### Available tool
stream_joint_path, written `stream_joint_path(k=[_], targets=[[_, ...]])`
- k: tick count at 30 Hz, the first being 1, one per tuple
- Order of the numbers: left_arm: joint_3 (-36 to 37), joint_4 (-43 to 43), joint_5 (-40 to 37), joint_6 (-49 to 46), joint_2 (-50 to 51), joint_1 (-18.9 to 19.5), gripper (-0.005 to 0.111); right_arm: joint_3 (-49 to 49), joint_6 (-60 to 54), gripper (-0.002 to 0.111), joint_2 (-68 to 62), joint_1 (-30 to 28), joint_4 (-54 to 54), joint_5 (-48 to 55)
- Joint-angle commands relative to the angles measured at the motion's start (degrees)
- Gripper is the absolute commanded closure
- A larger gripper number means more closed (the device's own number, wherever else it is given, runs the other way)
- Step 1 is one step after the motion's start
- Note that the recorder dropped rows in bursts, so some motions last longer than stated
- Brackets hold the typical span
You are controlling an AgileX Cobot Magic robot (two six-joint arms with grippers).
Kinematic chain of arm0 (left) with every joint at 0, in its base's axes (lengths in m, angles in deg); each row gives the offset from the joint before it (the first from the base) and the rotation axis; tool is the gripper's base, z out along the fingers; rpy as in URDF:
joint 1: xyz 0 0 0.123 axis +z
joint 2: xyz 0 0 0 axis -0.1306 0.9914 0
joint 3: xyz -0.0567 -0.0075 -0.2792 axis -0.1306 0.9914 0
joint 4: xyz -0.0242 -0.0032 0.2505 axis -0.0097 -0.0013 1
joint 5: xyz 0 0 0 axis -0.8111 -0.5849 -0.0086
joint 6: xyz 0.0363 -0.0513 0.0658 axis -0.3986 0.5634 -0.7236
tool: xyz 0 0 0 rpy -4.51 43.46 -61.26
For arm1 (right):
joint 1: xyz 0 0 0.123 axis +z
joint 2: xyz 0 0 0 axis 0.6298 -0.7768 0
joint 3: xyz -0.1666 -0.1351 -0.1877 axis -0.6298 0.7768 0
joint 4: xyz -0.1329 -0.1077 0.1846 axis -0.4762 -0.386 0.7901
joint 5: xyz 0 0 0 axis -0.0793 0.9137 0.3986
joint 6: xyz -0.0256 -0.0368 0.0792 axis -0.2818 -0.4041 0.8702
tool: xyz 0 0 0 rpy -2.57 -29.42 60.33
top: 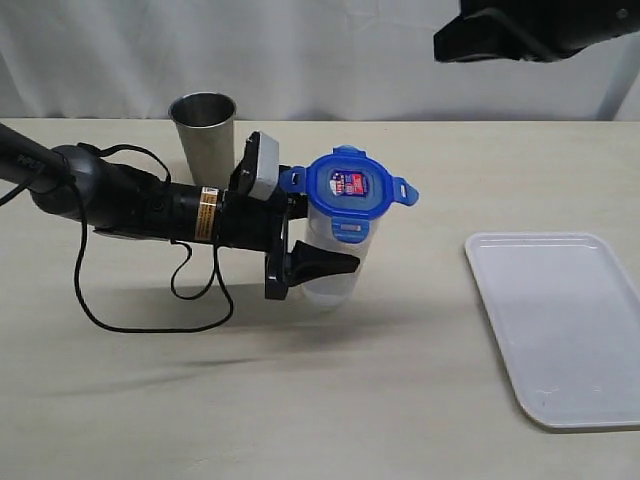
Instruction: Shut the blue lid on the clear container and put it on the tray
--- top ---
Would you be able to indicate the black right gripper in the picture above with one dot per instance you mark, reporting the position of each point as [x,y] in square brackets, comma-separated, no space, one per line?
[562,30]

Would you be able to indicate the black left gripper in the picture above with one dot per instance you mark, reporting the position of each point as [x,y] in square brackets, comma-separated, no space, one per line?
[262,226]

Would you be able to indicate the blue plastic container lid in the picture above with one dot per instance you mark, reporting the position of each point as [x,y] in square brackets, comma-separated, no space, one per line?
[347,192]

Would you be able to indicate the stainless steel cup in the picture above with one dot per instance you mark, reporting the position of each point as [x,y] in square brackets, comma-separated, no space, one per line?
[205,125]

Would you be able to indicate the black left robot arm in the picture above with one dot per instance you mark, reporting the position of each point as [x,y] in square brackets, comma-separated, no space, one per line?
[77,182]

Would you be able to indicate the white plastic tray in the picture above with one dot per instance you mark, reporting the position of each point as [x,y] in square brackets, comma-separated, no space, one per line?
[565,318]

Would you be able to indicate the white backdrop curtain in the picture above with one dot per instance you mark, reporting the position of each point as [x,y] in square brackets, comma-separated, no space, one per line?
[288,60]

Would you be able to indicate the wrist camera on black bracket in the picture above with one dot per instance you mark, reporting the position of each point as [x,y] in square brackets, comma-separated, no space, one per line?
[257,174]

